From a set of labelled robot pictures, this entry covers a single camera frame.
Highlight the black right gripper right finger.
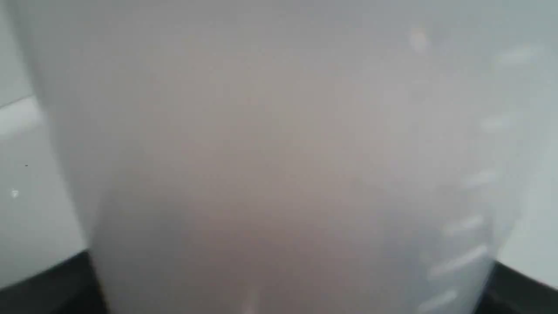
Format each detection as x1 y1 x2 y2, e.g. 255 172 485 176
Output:
477 262 558 314

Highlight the translucent squeeze bottle amber liquid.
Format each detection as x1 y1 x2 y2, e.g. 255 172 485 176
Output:
5 0 557 314

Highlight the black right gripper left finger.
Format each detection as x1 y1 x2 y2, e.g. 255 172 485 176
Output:
0 251 107 314

